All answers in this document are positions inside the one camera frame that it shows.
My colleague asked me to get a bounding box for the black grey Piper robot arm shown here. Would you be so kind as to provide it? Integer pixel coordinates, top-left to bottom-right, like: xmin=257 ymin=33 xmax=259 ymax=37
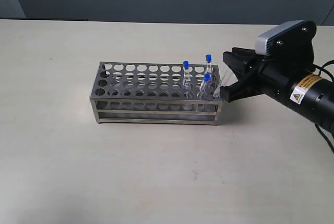
xmin=220 ymin=20 xmax=333 ymax=132

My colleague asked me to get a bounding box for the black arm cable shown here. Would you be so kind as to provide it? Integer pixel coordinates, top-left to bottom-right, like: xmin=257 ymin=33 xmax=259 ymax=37
xmin=312 ymin=59 xmax=334 ymax=153

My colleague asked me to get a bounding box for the blue capped tube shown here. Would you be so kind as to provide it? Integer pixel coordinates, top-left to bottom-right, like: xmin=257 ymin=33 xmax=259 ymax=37
xmin=197 ymin=73 xmax=211 ymax=99
xmin=183 ymin=61 xmax=191 ymax=99
xmin=206 ymin=54 xmax=213 ymax=75

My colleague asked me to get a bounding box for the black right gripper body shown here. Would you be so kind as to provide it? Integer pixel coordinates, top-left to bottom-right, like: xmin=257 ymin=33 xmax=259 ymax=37
xmin=256 ymin=20 xmax=317 ymax=104

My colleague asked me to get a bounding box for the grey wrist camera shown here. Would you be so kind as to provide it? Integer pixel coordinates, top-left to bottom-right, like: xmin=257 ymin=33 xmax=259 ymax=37
xmin=255 ymin=20 xmax=305 ymax=56

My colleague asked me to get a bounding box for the stainless steel test tube rack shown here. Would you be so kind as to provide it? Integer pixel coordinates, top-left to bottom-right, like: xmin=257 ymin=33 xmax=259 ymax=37
xmin=90 ymin=62 xmax=223 ymax=125

